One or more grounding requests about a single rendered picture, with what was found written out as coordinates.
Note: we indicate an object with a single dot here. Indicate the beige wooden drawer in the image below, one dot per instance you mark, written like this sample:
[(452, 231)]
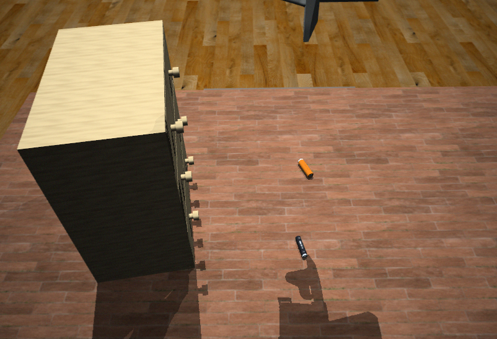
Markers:
[(169, 73), (171, 128), (177, 118)]

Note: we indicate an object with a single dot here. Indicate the orange aa battery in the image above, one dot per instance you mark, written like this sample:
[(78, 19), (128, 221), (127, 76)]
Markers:
[(305, 168)]

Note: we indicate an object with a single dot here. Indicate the tan wooden drawer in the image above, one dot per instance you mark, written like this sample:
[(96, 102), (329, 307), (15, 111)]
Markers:
[(186, 161), (181, 177), (194, 216)]

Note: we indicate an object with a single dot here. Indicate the black battery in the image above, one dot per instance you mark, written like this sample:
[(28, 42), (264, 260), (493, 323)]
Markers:
[(301, 246)]

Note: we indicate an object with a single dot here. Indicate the wooden chest of drawers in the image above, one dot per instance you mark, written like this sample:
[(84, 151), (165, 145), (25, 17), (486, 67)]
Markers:
[(95, 142)]

